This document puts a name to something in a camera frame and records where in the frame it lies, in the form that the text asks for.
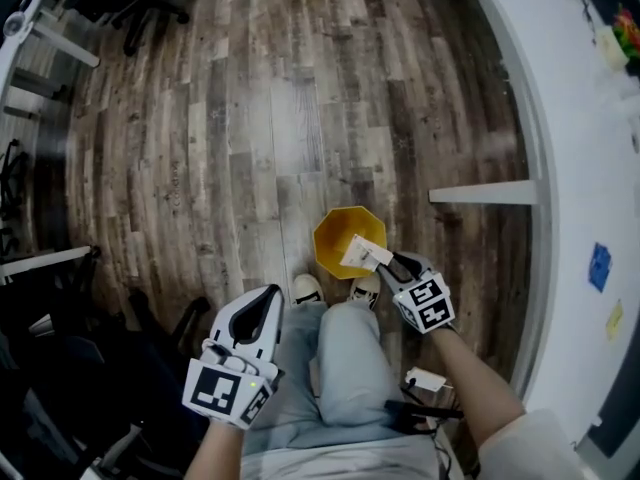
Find person's pale shirt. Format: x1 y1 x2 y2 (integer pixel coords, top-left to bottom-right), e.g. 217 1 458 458
239 407 586 480

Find clear snack packet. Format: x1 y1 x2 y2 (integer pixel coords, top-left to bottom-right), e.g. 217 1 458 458
340 234 394 272

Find person's right shoe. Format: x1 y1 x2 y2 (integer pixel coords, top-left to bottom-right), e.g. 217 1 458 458
348 272 382 309

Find person's left hand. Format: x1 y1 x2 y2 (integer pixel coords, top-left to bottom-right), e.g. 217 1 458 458
202 340 277 377

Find white power adapter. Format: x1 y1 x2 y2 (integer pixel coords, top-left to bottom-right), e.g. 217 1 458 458
404 366 447 390

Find person's left forearm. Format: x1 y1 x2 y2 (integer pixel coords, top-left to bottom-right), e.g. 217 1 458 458
184 417 249 480

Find long dark grey partition panel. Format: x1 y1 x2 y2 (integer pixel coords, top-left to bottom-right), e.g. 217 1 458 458
584 367 640 459

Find clear crumpled plastic bag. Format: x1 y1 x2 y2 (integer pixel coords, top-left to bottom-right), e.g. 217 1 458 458
597 75 640 114

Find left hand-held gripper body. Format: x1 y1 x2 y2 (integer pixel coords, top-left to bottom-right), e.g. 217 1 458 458
182 360 280 429

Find person's left shoe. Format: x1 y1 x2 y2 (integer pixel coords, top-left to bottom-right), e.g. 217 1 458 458
292 273 325 307

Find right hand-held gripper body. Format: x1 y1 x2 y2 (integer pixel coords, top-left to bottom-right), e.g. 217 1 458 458
392 271 455 335

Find white pot with colourful flowers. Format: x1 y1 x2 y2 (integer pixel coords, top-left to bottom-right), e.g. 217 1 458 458
594 2 640 72

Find black waist device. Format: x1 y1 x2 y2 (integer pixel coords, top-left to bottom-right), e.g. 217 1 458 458
383 398 464 434

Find yellow waste bin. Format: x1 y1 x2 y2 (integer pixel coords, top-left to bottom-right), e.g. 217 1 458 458
312 206 389 281

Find person's right forearm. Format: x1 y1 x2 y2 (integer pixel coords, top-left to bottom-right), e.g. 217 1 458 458
427 325 526 449

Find person's shoe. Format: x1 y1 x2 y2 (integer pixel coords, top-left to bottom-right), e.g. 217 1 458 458
348 272 382 309
292 273 325 307

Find blue packet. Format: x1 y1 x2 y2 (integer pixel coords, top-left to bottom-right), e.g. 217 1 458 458
588 241 614 294

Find white desk leg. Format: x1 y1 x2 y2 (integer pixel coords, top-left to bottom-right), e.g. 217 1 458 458
428 180 539 206

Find yellow packet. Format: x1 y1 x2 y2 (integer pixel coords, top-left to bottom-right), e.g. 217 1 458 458
605 298 625 343

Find black mesh chair with headrest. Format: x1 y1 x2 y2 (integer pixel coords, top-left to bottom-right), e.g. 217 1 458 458
44 0 204 57

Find black office chair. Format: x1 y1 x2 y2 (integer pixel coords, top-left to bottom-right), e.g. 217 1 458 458
0 247 211 480

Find person's light blue trousers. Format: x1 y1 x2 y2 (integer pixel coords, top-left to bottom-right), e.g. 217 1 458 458
247 300 431 454

